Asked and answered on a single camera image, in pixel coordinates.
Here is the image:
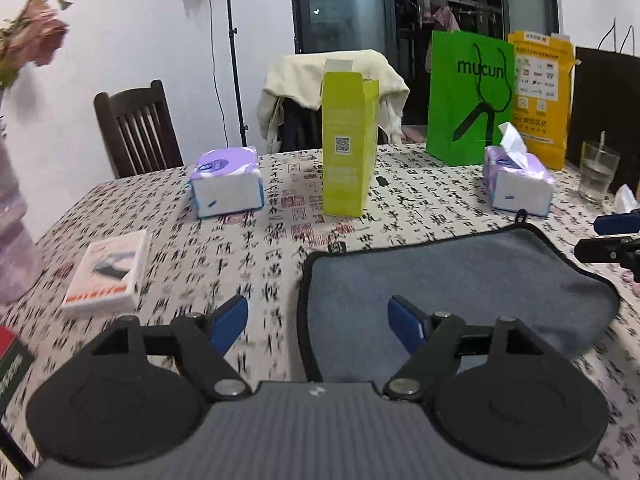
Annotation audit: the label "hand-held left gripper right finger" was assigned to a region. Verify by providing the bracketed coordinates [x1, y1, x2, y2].
[383, 295, 554, 404]

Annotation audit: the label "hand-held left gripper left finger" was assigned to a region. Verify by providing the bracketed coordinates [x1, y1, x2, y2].
[90, 295, 253, 404]

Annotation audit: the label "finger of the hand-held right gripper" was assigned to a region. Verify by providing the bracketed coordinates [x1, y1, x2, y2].
[574, 236, 640, 284]
[594, 212, 640, 236]

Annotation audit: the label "grey towel with black edge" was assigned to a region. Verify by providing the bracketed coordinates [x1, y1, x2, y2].
[297, 210, 621, 386]

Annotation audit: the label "crumpled white tissue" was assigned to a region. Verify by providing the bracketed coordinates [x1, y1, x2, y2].
[612, 184, 640, 217]

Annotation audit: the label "clear drinking glass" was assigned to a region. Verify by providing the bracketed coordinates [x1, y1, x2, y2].
[578, 132, 621, 206]

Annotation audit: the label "purple tissue pack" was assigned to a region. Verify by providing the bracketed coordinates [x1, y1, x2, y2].
[482, 122, 556, 218]
[189, 146, 266, 219]

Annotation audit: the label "black paper bag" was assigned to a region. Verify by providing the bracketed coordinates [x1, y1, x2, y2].
[569, 17, 640, 196]

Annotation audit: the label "small white box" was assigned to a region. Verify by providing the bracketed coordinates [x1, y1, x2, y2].
[62, 229, 151, 319]

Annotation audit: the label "yellow paper bag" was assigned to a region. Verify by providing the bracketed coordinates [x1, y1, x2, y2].
[507, 31, 576, 171]

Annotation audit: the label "lime green carton box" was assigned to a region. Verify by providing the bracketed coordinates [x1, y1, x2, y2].
[320, 58, 381, 218]

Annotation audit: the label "green paper bag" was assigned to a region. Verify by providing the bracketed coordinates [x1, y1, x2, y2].
[425, 30, 516, 167]

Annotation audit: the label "dark wooden chair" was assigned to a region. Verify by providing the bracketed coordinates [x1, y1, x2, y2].
[93, 79, 185, 180]

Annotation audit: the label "red and green box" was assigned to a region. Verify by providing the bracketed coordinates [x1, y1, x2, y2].
[0, 325, 36, 419]

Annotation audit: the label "translucent vase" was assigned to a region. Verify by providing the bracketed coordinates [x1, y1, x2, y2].
[0, 115, 47, 307]

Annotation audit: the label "chair with cream cloth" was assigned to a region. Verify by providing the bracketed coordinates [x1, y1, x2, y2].
[257, 49, 411, 154]

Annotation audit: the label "hanging pink garment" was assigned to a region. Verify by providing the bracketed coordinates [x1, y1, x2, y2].
[431, 6, 462, 33]

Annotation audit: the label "black light stand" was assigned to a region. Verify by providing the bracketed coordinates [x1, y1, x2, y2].
[197, 0, 249, 148]

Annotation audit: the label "glass balcony door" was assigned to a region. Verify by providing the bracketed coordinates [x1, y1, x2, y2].
[289, 0, 560, 56]

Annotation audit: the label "pink flowers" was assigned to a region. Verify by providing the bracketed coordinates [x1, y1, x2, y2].
[0, 0, 101, 92]

